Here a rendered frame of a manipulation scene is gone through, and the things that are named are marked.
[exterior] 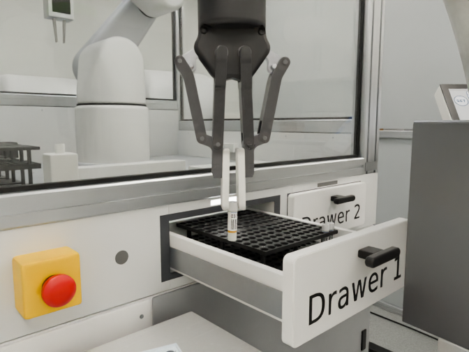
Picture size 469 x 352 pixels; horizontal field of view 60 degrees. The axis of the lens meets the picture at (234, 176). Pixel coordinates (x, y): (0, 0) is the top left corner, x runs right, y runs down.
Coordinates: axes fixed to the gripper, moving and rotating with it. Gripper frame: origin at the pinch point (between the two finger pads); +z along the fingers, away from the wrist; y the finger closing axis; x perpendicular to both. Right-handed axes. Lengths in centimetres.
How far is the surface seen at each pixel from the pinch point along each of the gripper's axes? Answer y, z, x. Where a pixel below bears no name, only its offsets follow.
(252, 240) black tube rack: 4.3, 11.5, 13.5
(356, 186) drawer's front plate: 36, 9, 51
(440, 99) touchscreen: 71, -14, 72
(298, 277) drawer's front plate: 7.2, 11.2, -2.9
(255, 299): 3.3, 16.6, 3.9
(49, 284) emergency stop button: -21.8, 12.7, 2.0
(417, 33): 113, -53, 161
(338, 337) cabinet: 33, 49, 51
